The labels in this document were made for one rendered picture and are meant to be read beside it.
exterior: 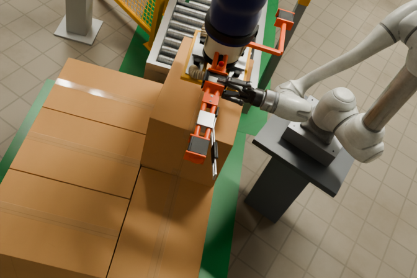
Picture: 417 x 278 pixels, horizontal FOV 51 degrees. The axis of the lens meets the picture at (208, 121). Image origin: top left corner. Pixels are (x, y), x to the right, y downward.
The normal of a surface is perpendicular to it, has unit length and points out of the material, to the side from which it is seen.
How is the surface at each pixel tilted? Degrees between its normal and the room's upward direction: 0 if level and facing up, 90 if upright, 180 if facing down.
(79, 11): 90
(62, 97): 0
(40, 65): 0
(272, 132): 0
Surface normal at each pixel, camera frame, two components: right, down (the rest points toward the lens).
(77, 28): -0.15, 0.76
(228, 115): 0.23, -0.60
